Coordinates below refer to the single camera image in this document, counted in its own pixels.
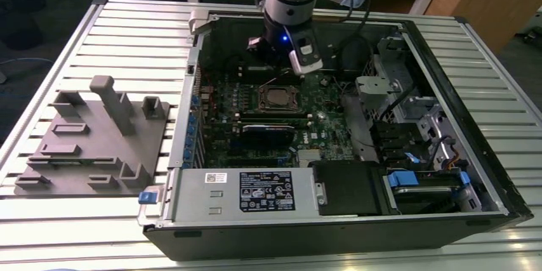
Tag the silver CPU with green edge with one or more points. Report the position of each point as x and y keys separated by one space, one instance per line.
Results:
x=280 y=97

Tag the CPU socket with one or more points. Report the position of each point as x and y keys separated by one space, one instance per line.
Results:
x=279 y=110

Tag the black RAM slot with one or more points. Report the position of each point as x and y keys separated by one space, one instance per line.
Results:
x=271 y=113

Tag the round silver capacitor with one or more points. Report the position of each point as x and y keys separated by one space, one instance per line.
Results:
x=324 y=80

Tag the black graphics card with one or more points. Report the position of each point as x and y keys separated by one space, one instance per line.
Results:
x=268 y=134

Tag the perforated metal drive cage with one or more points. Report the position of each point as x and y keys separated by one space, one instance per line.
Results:
x=395 y=68

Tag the green motherboard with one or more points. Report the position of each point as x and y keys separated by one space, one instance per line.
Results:
x=334 y=131

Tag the silver chipset heatsink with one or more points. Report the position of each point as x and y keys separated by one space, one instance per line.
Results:
x=308 y=158

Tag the silver metal disk bay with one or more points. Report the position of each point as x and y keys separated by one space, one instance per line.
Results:
x=435 y=115

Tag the black plastic shroud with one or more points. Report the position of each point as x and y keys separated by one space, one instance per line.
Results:
x=351 y=188

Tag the silver power supply with label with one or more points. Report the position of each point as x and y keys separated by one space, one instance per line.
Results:
x=199 y=198

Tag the hard disk in blue carrier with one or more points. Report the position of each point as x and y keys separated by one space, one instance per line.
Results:
x=404 y=179

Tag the grey plastic parts rack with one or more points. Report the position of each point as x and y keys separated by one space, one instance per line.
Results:
x=105 y=156

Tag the blue plastic latch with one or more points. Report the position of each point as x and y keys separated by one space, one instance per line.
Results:
x=147 y=198

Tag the green RAM stick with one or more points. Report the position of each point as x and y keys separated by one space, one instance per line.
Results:
x=69 y=161

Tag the black PC case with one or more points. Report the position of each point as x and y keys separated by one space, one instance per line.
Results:
x=296 y=242

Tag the small grey wrist camera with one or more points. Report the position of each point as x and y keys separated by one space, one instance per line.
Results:
x=253 y=43

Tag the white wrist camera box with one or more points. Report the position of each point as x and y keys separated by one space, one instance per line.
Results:
x=307 y=61

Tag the grey metal bracket with hole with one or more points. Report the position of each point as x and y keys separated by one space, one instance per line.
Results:
x=374 y=85

